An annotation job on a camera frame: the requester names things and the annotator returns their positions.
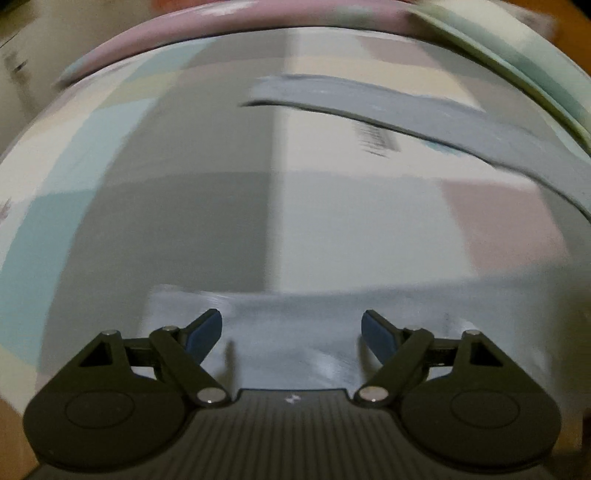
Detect wooden headboard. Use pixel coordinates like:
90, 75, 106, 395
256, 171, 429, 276
510, 0, 590, 74

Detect small floral back pillow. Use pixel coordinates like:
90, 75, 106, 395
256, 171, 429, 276
512, 6, 556, 41

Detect grey patterned pyjama trousers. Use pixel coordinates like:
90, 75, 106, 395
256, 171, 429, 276
140, 75, 590, 393

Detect checked pastel pillow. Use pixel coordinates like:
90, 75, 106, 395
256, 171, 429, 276
412, 1, 590, 151

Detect purple floral rolled quilt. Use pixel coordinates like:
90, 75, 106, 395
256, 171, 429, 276
56, 0, 433, 88

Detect checked patchwork bed sheet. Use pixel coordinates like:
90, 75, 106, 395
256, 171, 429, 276
1, 28, 590, 412

